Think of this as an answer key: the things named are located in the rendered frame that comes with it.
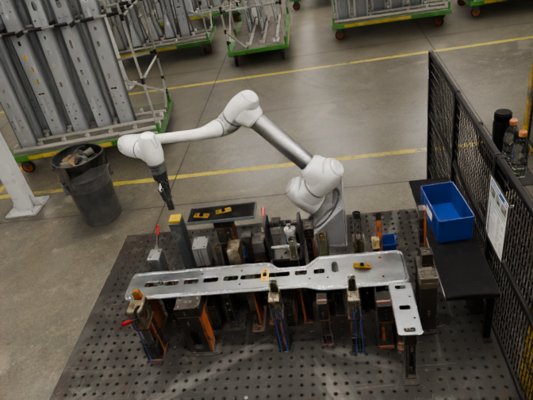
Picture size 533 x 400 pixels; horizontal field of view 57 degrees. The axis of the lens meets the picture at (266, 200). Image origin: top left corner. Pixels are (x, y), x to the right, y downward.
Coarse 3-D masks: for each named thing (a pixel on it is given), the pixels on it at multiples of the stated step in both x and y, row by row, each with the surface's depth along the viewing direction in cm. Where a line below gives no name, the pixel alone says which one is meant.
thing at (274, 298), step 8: (272, 296) 219; (280, 296) 221; (272, 304) 218; (280, 304) 219; (272, 312) 220; (280, 312) 221; (280, 320) 225; (280, 328) 228; (288, 328) 237; (280, 336) 230; (288, 336) 234; (280, 344) 232; (288, 344) 233; (288, 352) 234
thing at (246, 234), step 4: (244, 232) 253; (248, 232) 252; (244, 236) 250; (248, 236) 250; (244, 240) 251; (248, 240) 251; (244, 244) 253; (248, 244) 252; (248, 248) 254; (252, 248) 254; (248, 252) 256; (252, 252) 256; (248, 256) 258; (252, 256) 257; (248, 260) 259; (252, 260) 259
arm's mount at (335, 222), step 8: (336, 192) 295; (336, 200) 288; (336, 208) 282; (344, 208) 299; (328, 216) 285; (336, 216) 279; (344, 216) 292; (320, 224) 288; (328, 224) 283; (336, 224) 283; (344, 224) 289; (328, 232) 287; (336, 232) 286; (344, 232) 285; (328, 240) 290; (336, 240) 290; (344, 240) 291
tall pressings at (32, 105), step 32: (0, 0) 538; (32, 0) 539; (64, 0) 539; (96, 0) 542; (64, 32) 554; (96, 32) 554; (0, 64) 551; (32, 64) 572; (64, 64) 577; (96, 64) 598; (0, 96) 565; (32, 96) 615; (64, 96) 592; (96, 96) 593; (128, 96) 599; (32, 128) 593; (64, 128) 617
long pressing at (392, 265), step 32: (320, 256) 241; (352, 256) 238; (384, 256) 234; (128, 288) 247; (160, 288) 243; (192, 288) 239; (224, 288) 235; (256, 288) 232; (288, 288) 229; (320, 288) 225
